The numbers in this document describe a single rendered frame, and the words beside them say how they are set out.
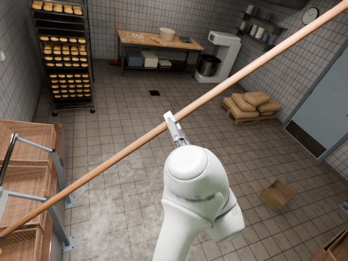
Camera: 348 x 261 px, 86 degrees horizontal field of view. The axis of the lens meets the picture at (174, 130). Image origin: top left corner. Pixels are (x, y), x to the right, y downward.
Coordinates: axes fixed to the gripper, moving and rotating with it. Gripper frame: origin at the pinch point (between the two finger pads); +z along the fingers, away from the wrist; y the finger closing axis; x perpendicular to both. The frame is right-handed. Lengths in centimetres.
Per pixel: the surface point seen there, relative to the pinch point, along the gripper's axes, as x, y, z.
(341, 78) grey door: 266, 297, 140
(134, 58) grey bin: -40, 168, 429
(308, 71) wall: 258, 311, 203
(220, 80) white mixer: 131, 362, 388
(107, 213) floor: -146, 134, 62
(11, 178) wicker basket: -166, 34, 88
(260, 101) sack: 144, 311, 205
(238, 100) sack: 110, 301, 232
